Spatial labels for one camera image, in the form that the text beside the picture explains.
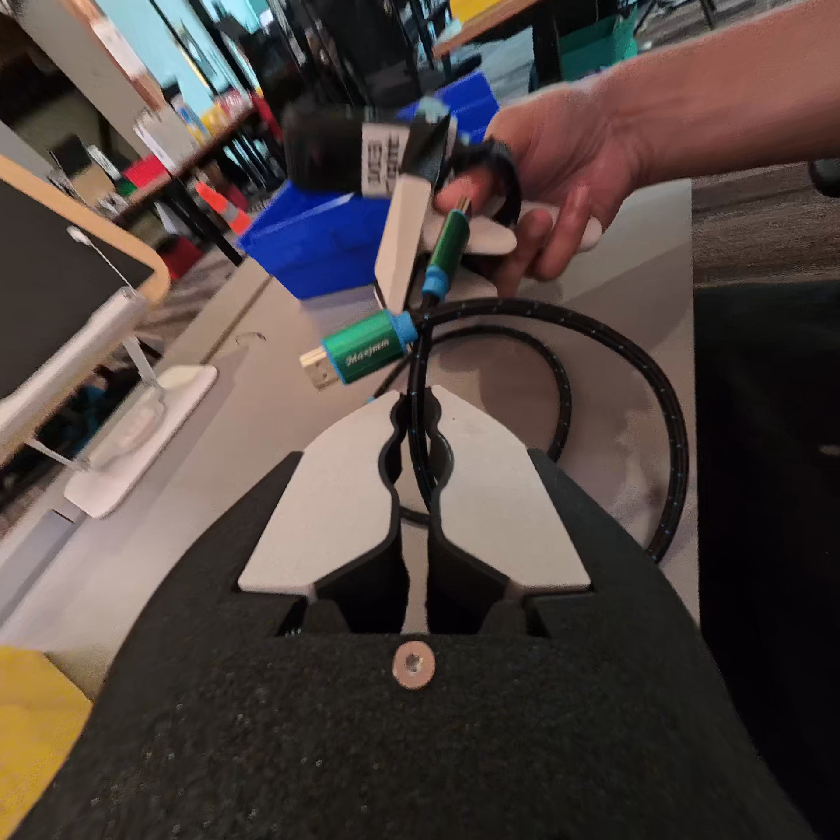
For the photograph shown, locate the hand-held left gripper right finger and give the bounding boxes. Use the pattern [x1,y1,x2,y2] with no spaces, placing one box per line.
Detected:
[425,385,593,598]

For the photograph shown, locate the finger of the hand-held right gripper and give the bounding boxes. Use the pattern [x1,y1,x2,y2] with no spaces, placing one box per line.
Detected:
[373,176,437,313]

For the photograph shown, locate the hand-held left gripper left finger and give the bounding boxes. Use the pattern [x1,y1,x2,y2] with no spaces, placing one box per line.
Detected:
[238,390,404,598]

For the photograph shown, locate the black braided cable green plugs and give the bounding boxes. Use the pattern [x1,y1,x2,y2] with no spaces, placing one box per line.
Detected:
[298,194,690,567]

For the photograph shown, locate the yellow divided storage bin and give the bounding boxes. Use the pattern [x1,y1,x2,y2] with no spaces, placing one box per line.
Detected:
[0,645,94,840]

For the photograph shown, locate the person's right forearm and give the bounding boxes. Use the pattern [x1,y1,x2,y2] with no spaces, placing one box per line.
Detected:
[607,3,840,194]

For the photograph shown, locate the grey desk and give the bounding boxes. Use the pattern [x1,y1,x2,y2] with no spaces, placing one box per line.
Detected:
[0,178,700,704]

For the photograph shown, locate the person's right hand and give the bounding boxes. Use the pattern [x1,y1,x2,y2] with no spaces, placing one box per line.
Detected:
[434,80,649,299]

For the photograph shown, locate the blue storage bin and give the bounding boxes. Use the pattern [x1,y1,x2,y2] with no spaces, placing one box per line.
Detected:
[238,71,501,301]

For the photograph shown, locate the orange traffic cone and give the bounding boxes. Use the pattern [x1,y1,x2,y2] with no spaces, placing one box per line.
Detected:
[194,181,253,235]

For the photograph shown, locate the person's dark clothing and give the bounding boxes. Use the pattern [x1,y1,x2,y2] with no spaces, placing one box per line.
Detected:
[694,281,840,840]

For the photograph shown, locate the green storage box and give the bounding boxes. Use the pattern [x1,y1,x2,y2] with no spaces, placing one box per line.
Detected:
[558,13,641,81]

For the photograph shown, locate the black board on stand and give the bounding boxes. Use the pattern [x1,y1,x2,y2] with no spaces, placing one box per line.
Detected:
[0,152,219,521]

